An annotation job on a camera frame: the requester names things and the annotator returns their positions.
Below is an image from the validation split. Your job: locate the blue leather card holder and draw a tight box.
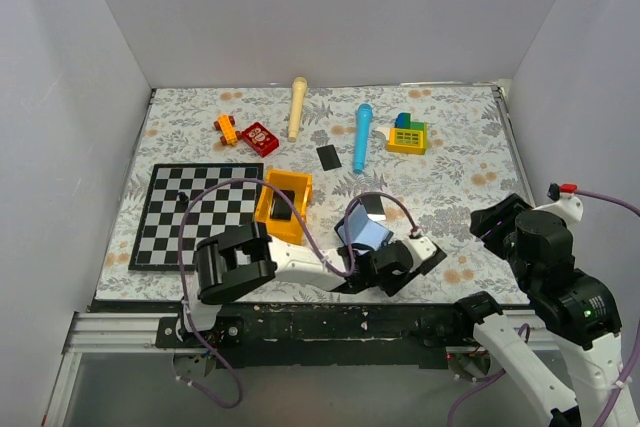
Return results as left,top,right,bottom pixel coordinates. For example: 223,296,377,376
334,200,393,255

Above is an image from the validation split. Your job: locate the black VIP card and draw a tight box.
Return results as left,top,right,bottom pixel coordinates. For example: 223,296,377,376
360,195,386,221

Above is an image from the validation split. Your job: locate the black credit card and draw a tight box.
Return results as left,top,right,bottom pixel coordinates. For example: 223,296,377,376
316,144,342,171

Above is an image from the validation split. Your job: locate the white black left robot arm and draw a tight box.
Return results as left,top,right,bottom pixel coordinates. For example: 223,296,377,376
178,222,446,347

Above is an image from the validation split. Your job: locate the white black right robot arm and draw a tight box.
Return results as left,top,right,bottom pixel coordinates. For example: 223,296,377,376
452,184,639,426

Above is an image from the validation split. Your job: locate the black card in bin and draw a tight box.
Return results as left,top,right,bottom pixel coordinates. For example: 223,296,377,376
270,189,295,221

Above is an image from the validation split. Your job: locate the yellow green toy brick house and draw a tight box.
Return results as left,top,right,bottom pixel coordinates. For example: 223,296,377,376
374,112,428,155

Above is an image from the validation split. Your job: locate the yellow plastic bin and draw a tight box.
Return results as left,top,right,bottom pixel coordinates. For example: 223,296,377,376
254,169,313,245

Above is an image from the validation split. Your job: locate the blue toy microphone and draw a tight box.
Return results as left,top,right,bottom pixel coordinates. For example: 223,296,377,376
353,104,373,174

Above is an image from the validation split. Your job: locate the black silver chessboard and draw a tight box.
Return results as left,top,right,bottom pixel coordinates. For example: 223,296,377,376
129,163,264,272

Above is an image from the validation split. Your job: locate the red owl toy block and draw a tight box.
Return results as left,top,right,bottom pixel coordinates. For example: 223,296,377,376
241,122,280,158

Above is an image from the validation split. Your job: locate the cream toy microphone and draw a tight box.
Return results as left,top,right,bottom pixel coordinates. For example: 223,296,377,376
287,77,307,142

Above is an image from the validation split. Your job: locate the black chess piece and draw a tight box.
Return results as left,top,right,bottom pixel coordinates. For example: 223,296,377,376
177,192,189,205

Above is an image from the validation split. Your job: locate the yellow toy brick car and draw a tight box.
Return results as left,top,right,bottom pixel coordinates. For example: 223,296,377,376
214,114,240,146

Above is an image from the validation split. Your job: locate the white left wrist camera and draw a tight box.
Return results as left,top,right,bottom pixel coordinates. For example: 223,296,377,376
403,236,437,270

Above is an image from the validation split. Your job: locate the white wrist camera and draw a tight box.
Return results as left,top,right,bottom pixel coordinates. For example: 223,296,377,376
535,183,584,226
403,236,437,270

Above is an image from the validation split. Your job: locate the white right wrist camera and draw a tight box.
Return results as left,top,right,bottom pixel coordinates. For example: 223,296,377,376
535,183,584,226

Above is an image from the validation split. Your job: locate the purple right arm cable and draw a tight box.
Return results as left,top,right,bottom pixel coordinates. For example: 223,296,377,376
446,188,640,427

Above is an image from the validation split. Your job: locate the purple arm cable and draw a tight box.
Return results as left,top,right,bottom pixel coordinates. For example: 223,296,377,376
446,188,640,427
177,177,421,408

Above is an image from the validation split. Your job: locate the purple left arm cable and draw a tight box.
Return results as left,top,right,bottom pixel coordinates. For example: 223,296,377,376
177,177,421,408

